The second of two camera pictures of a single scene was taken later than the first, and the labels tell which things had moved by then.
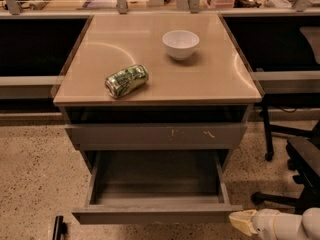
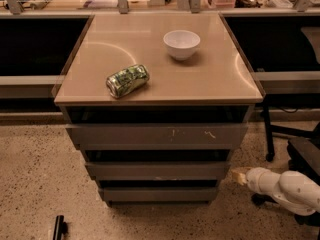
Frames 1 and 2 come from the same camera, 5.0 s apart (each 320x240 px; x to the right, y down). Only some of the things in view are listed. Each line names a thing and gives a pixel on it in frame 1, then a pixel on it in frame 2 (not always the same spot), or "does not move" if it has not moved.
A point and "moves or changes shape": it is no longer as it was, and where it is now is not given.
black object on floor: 60,228 does not move
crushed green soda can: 126,80 does not move
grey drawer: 155,187 moves or changes shape
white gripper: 265,223 to 252,177
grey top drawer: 157,136 does not move
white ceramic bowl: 180,43 does not move
